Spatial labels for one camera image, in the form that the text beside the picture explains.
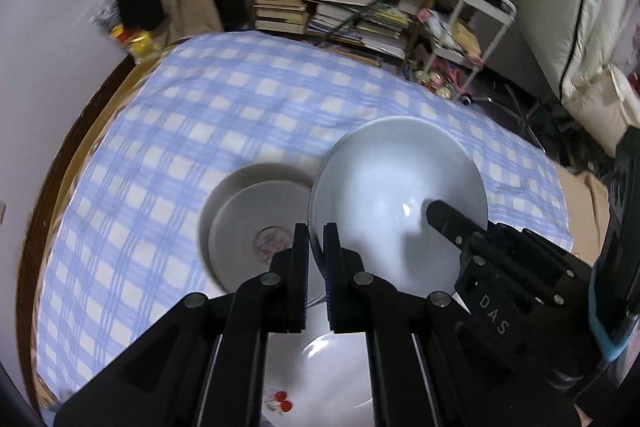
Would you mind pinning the blue checked tablecloth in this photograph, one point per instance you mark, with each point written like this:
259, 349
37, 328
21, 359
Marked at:
175, 132

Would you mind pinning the white cherry print plate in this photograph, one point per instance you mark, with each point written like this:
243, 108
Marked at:
325, 372

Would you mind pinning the messy pile of books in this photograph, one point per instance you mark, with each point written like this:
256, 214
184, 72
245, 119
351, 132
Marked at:
360, 27

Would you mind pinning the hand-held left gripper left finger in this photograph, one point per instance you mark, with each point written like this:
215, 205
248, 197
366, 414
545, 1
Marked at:
303, 287

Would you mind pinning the plain white bowl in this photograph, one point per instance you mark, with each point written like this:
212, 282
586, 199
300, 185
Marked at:
380, 187

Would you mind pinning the cream cushion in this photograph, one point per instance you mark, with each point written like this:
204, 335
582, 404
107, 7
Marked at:
600, 107

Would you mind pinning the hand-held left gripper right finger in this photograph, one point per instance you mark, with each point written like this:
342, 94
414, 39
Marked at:
329, 292

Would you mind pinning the red patterned bowl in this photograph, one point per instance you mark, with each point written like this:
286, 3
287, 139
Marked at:
245, 227

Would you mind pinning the white metal trolley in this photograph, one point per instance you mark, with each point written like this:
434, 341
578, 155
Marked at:
492, 2

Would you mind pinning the beige printed blanket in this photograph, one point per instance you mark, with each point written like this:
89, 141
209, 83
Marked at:
580, 207

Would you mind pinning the yellow packet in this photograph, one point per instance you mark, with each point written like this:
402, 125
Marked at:
140, 44

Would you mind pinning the round wooden table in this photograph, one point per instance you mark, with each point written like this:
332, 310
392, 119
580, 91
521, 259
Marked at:
35, 257

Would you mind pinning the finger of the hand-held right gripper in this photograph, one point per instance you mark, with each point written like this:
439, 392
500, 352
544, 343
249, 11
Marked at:
450, 222

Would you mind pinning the neat stack of books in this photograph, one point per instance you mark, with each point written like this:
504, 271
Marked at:
277, 4

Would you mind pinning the black metal stand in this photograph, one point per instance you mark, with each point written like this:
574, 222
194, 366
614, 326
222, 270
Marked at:
520, 112

